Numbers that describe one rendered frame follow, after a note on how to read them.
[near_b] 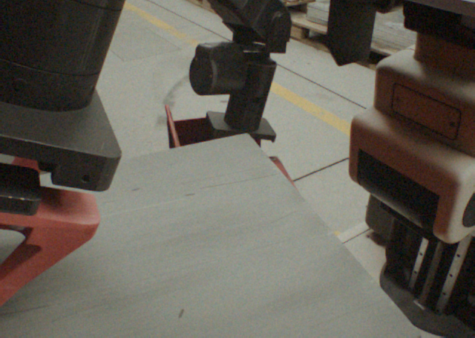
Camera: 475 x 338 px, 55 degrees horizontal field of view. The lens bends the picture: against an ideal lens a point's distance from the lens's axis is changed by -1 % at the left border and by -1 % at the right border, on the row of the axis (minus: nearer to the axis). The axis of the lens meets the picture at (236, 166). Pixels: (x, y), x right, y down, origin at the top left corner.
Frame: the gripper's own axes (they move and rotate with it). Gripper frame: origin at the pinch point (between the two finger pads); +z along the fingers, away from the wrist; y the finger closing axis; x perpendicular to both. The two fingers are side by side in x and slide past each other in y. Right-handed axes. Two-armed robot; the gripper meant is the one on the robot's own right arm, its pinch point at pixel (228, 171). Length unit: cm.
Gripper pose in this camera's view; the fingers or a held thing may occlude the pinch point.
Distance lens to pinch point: 76.4
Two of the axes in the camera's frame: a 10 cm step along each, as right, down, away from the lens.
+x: 2.4, 5.2, -8.2
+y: -9.4, -0.8, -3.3
